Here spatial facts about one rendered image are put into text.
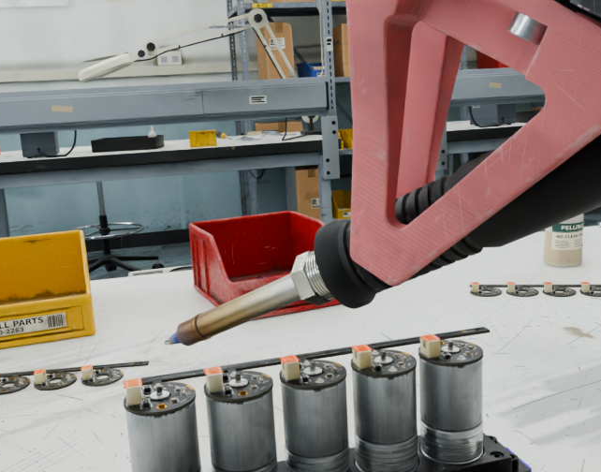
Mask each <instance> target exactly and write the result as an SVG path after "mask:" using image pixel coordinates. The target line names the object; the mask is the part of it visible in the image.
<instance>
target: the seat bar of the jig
mask: <svg viewBox="0 0 601 472"><path fill-rule="evenodd" d="M349 456H350V472H360V471H359V470H358V469H357V468H356V459H355V447H354V448H349ZM278 472H286V460H284V461H279V462H278ZM414 472H512V457H511V456H510V455H509V454H508V453H507V452H506V451H505V450H503V449H502V448H501V447H500V446H498V445H497V444H496V443H495V442H494V441H492V440H491V439H490V438H489V437H488V436H487V435H486V434H485V433H483V455H482V457H481V458H479V459H478V460H476V461H474V462H472V463H469V464H463V465H448V464H442V463H438V462H436V461H433V460H431V459H429V458H427V457H425V456H424V455H423V454H422V453H421V451H420V435H418V468H417V469H416V470H415V471H414Z"/></svg>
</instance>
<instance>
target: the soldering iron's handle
mask: <svg viewBox="0 0 601 472"><path fill-rule="evenodd" d="M495 150H496V149H495ZM495 150H492V151H490V152H488V153H486V154H484V155H482V156H479V157H477V158H475V159H473V160H471V161H469V162H467V163H465V164H463V165H461V166H460V167H459V168H458V169H457V170H456V171H455V172H454V173H453V174H452V175H451V176H449V175H445V176H443V177H441V178H439V179H437V180H436V181H433V182H430V183H428V184H425V185H424V186H423V187H419V188H417V189H415V190H413V191H412V192H411V193H407V194H405V195H403V196H401V197H399V198H398V199H396V203H395V216H396V218H397V219H398V220H399V222H401V223H402V224H405V225H408V224H410V223H411V222H412V221H413V220H414V219H416V218H417V217H418V216H419V215H420V214H422V213H423V212H424V211H425V210H427V209H428V208H429V207H430V206H431V205H433V204H434V203H435V202H436V201H437V200H439V199H440V198H441V197H442V196H444V195H445V194H446V192H447V191H449V190H450V189H451V188H452V187H453V186H454V185H456V184H457V183H458V182H459V181H460V180H462V179H463V178H464V177H465V176H466V175H467V174H468V173H470V172H471V171H472V170H473V169H474V168H476V167H477V166H478V165H479V164H480V163H481V162H482V161H484V160H485V159H486V158H487V157H488V156H489V155H491V154H492V153H493V152H494V151H495ZM598 207H601V135H599V136H598V137H597V138H595V139H594V140H593V141H591V142H590V143H589V144H587V145H586V146H585V147H583V148H582V149H581V150H579V151H578V152H577V153H575V154H574V155H572V156H571V157H570V158H568V159H567V160H566V161H565V162H564V163H563V164H561V165H560V166H559V167H557V168H556V169H555V170H553V171H552V172H550V173H549V174H548V175H546V176H545V177H544V178H542V179H541V180H540V181H538V182H537V183H536V184H534V185H533V186H531V187H530V188H529V189H527V190H526V191H525V192H523V193H522V194H521V195H519V196H518V197H517V198H515V199H514V200H512V201H511V202H510V203H508V204H507V206H505V207H504V208H503V209H501V210H500V211H499V212H497V213H496V214H494V215H493V216H492V217H490V218H489V219H488V220H486V221H485V222H484V223H482V224H481V225H480V226H478V227H477V228H476V229H474V230H473V231H471V232H470V233H469V234H467V235H466V236H465V237H463V238H462V239H461V240H459V241H458V242H457V243H455V244H454V245H452V246H451V247H450V248H449V249H448V250H447V251H445V252H444V253H443V254H441V255H440V256H439V257H437V258H436V259H434V260H433V261H432V262H430V263H429V264H428V265H426V266H425V267H424V268H422V269H421V270H420V271H418V272H417V273H415V274H414V275H413V276H411V277H410V278H409V279H407V280H406V281H410V280H412V279H415V278H417V277H419V276H422V275H424V274H426V273H429V272H430V271H435V270H438V269H440V268H442V267H443V266H447V265H450V264H452V263H454V262H455V261H459V260H462V259H465V258H468V257H469V256H473V255H475V254H478V253H480V252H481V251H482V250H483V247H501V246H504V245H506V244H509V243H513V242H515V241H517V240H519V239H521V238H524V237H526V236H529V235H531V234H534V233H536V232H539V231H540V230H543V229H547V228H549V227H552V226H554V225H557V224H559V223H562V222H564V221H566V220H568V219H571V218H573V217H576V216H578V215H581V214H584V213H587V212H589V211H591V210H593V209H596V208H598ZM350 226H351V220H350V221H348V222H346V223H344V222H341V221H332V222H330V223H328V224H327V225H325V226H323V227H321V228H320V229H319V230H318V231H317V233H316V235H315V241H314V252H315V262H316V266H317V269H318V271H319V273H320V276H321V278H322V280H323V282H324V284H325V285H326V287H327V289H328V290H329V292H330V293H331V295H332V296H333V297H334V298H335V299H336V300H337V301H338V302H339V303H341V304H342V305H344V306H346V307H348V308H351V309H357V308H360V307H362V306H365V305H367V304H369V303H371V302H372V301H373V299H374V297H375V295H376V293H379V292H381V291H383V290H386V289H389V288H393V286H390V285H388V284H387V283H385V282H384V281H382V280H381V279H379V278H378V277H377V276H375V275H374V274H372V273H370V272H369V271H367V270H366V269H364V268H363V267H361V266H360V265H358V263H356V262H355V261H354V260H353V259H352V258H351V256H350ZM406 281H405V282H406Z"/></svg>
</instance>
